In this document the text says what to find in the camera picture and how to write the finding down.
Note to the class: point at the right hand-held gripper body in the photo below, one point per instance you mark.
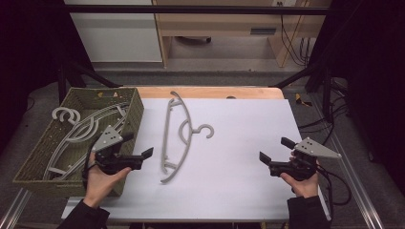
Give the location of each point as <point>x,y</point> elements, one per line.
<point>313,149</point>

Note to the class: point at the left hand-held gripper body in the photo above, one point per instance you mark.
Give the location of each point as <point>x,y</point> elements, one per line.
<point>108,138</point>

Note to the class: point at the green woven basket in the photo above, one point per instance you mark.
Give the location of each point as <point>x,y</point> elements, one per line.
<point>137,108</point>

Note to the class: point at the person's right hand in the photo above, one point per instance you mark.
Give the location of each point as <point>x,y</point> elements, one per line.
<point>304,188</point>

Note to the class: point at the person's left hand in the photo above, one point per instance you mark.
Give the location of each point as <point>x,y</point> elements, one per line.
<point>100,186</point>

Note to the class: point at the white table sheet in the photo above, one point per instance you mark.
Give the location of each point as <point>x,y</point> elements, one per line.
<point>254,120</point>

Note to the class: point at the yellow and black tool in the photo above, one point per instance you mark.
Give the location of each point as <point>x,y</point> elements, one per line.
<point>299,100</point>

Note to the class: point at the black metal stand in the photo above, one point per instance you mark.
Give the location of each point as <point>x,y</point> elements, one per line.
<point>326,89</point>
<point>62,79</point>

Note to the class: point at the white cabinet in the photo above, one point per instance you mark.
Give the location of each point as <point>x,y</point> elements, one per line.
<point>117,35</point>

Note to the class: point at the black curtain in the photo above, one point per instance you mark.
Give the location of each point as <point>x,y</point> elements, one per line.
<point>28,47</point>
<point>372,63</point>

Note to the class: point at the wooden desk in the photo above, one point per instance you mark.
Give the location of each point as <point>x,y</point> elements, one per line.
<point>216,24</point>

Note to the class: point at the black horizontal bar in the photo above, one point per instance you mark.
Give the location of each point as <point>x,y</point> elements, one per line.
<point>191,9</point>

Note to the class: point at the aluminium rail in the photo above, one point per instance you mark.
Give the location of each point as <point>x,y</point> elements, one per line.
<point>359,197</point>
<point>14,210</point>

